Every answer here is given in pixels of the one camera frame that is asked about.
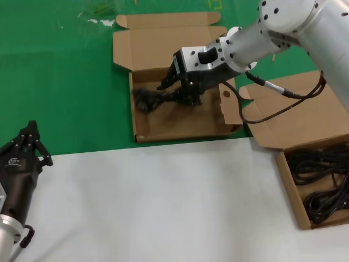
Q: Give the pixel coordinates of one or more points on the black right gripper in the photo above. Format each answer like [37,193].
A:
[212,77]

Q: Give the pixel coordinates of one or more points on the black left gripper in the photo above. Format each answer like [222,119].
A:
[16,177]

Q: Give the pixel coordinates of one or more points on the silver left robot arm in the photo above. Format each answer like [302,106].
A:
[6,234]

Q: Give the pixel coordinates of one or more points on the open cardboard box with holes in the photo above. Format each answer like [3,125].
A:
[169,41]

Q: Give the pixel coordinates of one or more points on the green mat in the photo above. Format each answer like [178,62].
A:
[54,68]

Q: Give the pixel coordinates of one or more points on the small wooden stick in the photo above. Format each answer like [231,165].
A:
[273,58]

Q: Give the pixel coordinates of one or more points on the white tape scraps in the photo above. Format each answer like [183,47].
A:
[105,22]

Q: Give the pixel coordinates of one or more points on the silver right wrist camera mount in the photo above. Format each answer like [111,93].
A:
[191,58]

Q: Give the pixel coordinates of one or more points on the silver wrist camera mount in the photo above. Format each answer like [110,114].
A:
[2,195]
[191,58]

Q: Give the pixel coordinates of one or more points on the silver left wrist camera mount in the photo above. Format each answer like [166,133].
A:
[2,195]

